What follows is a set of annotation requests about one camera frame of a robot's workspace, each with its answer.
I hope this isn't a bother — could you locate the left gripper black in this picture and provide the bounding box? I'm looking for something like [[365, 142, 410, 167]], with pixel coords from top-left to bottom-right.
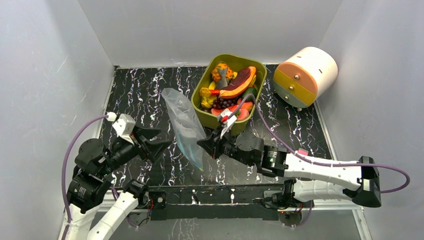
[[99, 124, 173, 176]]

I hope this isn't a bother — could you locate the clear zip top bag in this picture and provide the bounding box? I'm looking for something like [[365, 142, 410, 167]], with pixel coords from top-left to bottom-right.
[[161, 88, 206, 171]]

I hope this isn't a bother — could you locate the watermelon slice toy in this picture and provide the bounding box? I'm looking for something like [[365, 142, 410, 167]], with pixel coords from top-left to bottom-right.
[[211, 105, 240, 116]]

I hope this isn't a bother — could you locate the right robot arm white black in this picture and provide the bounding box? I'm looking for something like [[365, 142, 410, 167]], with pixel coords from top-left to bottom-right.
[[197, 131, 382, 208]]

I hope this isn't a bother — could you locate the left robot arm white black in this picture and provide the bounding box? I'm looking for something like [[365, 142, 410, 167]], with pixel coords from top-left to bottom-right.
[[59, 126, 172, 240]]

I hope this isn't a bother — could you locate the purple grape bunch toy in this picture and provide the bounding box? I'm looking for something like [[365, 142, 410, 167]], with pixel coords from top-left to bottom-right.
[[212, 97, 238, 110]]

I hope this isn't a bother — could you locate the peach toy with leaf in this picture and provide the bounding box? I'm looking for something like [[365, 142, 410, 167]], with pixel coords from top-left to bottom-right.
[[235, 108, 250, 122]]

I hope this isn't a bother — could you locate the red chili toy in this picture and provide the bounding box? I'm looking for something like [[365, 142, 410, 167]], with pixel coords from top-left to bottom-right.
[[209, 89, 220, 96]]

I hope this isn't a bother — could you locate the peach toy upper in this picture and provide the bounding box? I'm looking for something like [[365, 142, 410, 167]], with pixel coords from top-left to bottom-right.
[[237, 99, 254, 113]]

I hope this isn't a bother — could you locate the grey fish toy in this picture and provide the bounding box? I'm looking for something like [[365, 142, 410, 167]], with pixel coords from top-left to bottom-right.
[[215, 68, 228, 90]]

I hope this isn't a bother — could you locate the green avocado toy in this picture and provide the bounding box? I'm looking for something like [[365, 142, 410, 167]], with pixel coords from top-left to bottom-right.
[[241, 86, 258, 99]]

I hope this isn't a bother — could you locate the olive green plastic bin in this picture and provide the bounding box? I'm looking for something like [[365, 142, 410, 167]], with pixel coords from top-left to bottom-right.
[[191, 54, 267, 135]]

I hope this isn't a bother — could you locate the pink cube block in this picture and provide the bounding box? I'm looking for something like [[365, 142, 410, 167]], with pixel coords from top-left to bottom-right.
[[297, 149, 309, 156]]

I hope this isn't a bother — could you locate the round pastel drawer cabinet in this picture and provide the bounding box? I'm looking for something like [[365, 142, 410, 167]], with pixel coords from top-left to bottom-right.
[[272, 46, 338, 109]]

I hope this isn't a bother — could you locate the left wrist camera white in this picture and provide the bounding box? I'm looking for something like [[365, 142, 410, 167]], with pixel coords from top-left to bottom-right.
[[106, 112, 136, 144]]

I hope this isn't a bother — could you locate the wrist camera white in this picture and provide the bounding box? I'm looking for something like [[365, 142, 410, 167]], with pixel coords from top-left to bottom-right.
[[217, 108, 237, 139], [106, 112, 136, 144]]

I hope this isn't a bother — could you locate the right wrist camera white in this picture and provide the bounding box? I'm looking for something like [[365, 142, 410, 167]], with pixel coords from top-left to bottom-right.
[[217, 108, 237, 139]]

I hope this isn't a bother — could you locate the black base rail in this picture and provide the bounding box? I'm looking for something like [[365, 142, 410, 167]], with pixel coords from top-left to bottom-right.
[[67, 183, 332, 222]]

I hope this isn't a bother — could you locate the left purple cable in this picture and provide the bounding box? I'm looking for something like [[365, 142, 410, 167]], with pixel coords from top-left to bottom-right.
[[61, 114, 112, 240]]

